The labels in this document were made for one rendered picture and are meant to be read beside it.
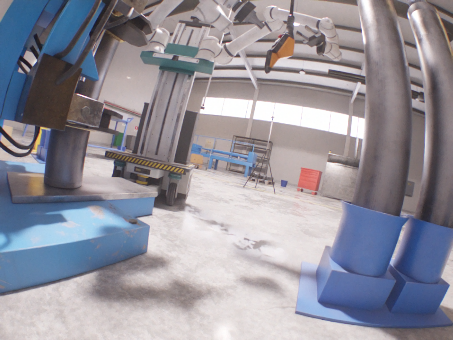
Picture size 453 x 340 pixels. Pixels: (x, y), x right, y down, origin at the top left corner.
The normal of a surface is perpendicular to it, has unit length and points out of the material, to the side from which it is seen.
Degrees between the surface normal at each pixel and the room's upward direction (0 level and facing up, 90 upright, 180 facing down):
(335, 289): 90
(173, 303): 0
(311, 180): 90
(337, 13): 174
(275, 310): 0
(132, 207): 90
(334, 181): 90
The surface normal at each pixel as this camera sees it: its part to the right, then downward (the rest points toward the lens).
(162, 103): 0.11, 0.05
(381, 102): -0.86, -0.18
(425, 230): -0.93, 0.26
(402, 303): -0.39, -0.06
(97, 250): 0.90, 0.21
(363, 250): -0.65, -0.12
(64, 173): 0.70, 0.18
